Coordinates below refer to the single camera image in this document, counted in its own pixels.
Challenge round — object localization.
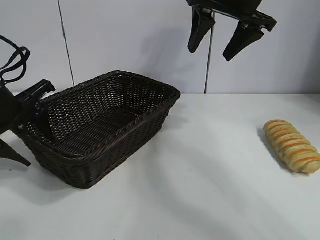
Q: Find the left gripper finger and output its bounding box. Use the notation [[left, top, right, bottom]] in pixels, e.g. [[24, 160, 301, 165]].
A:
[[37, 107, 55, 143], [0, 138, 31, 167]]

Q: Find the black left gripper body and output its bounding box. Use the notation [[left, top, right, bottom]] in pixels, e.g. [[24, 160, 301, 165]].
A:
[[0, 79, 56, 137]]

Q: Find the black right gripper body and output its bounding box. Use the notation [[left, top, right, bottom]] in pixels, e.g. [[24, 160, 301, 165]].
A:
[[186, 0, 278, 33]]

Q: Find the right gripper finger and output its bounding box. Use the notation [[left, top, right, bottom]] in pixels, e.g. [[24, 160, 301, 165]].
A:
[[222, 23, 265, 62], [187, 6, 216, 54]]

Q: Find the dark brown wicker basket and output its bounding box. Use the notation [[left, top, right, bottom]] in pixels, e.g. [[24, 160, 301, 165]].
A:
[[17, 70, 182, 192]]

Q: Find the long striped twisted bread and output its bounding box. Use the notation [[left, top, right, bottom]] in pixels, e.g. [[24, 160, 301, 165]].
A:
[[263, 119, 320, 175]]

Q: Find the thin metal pole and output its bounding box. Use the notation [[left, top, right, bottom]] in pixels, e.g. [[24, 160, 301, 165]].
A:
[[57, 0, 76, 89], [204, 12, 216, 95]]

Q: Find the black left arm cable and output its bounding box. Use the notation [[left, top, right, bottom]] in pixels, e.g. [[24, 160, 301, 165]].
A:
[[0, 34, 31, 85]]

